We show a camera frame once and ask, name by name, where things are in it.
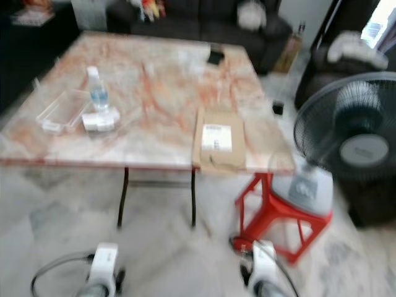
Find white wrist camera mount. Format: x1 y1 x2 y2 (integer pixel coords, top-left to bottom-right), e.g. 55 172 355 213
90 243 120 289
251 240 280 286

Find clear plastic water bottle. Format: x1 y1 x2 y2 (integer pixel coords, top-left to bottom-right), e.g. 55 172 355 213
87 66 110 113

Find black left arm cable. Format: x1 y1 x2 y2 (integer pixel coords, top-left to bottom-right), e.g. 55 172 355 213
31 250 94 297

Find red plastic stool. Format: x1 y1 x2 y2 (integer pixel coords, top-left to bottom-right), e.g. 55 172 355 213
232 173 334 264

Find grey Totoro plush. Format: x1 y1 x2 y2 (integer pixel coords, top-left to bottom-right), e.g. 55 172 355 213
235 0 267 32

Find white lace side table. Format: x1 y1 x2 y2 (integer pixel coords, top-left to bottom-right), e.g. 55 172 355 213
71 0 110 32

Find white round container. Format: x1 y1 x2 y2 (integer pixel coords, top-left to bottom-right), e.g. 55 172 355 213
82 108 122 133

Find red and white booklet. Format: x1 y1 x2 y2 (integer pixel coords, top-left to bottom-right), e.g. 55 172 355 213
15 9 57 27

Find grey standing fan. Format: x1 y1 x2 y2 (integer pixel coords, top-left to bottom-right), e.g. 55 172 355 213
269 71 396 218

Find red doll figurine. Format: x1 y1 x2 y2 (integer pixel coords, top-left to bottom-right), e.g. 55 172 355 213
25 0 57 10

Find dark grey sofa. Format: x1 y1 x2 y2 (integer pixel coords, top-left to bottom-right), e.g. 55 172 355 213
102 0 293 72

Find black metal table leg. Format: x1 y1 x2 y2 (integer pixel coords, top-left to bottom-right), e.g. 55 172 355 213
188 168 198 227
117 168 130 229

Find dark armchair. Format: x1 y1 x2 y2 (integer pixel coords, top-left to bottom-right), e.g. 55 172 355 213
294 31 396 113

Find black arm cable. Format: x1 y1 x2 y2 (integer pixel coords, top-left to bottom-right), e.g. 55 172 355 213
31 250 94 297
230 234 301 297

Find white cloth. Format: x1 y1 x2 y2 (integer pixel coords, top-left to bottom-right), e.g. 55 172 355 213
327 31 388 69

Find cartoon boy plush doll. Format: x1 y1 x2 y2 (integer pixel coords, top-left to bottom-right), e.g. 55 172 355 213
130 0 165 22

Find small black stand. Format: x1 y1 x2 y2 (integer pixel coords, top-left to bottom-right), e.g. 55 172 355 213
207 45 226 66

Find flattened brown cardboard box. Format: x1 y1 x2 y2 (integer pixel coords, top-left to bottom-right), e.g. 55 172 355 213
193 108 249 176

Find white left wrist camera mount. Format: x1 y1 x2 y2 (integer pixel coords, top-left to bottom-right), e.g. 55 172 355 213
90 243 120 289

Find clear plastic tray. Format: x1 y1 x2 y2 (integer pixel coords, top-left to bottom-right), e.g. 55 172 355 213
36 90 91 134

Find black TV cabinet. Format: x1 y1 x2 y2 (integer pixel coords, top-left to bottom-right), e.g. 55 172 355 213
0 6 87 109

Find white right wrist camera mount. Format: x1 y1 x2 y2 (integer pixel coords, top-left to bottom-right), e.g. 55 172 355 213
251 240 280 286

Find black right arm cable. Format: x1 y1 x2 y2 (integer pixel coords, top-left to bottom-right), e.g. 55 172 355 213
230 234 301 297

